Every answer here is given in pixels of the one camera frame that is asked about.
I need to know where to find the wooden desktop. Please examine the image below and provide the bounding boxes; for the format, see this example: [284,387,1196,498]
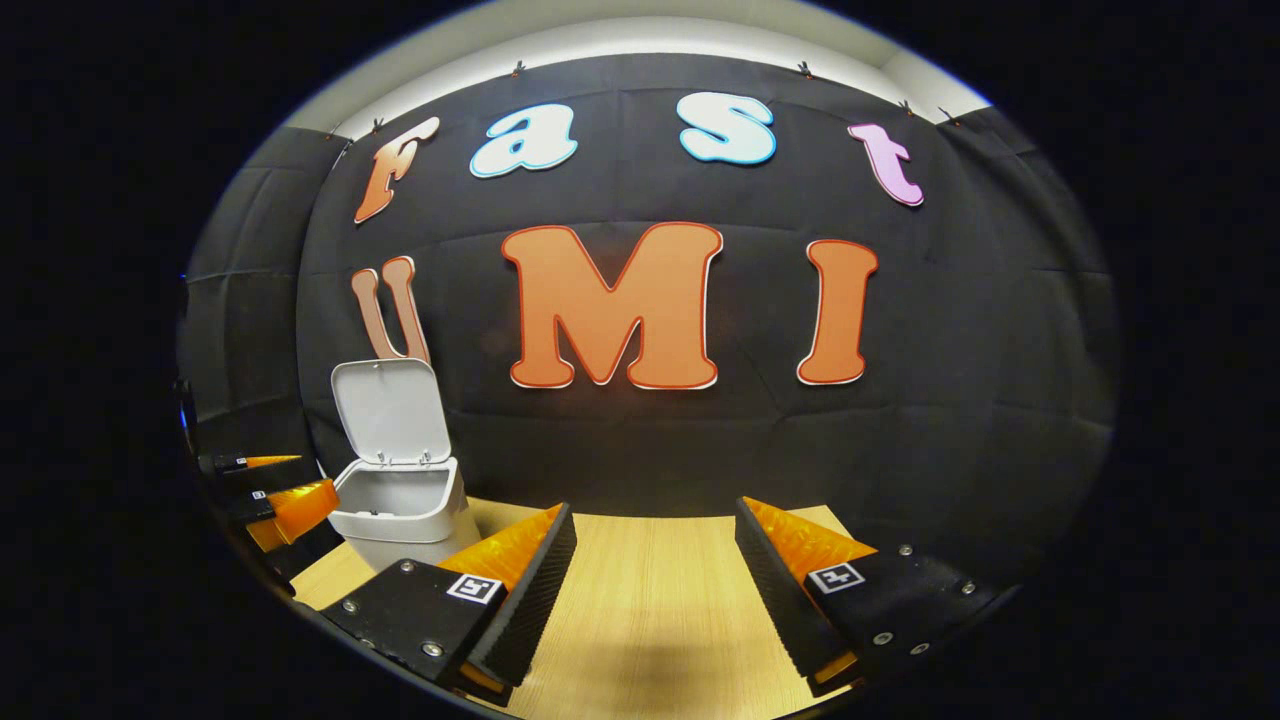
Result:
[290,497,861,720]

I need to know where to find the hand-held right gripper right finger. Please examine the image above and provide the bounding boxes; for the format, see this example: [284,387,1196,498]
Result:
[734,497,1016,699]

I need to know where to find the white desktop garbage bin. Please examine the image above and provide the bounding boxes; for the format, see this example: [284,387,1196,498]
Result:
[328,357,481,573]

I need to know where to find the black backdrop cloth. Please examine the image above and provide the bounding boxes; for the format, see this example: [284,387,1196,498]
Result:
[178,52,1119,601]

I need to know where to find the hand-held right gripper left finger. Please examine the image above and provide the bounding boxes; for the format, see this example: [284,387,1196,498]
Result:
[320,502,579,709]

